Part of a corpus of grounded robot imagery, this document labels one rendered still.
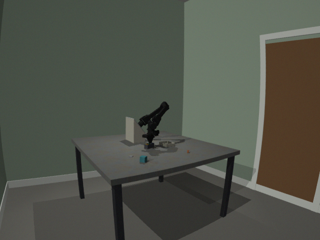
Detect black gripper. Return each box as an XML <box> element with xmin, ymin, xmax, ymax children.
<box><xmin>142</xmin><ymin>128</ymin><xmax>155</xmax><ymax>144</ymax></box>

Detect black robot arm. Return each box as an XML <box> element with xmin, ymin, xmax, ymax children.
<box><xmin>138</xmin><ymin>101</ymin><xmax>169</xmax><ymax>136</ymax></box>

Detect teal cube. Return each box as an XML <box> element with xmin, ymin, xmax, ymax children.
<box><xmin>140</xmin><ymin>155</ymin><xmax>147</xmax><ymax>163</ymax></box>

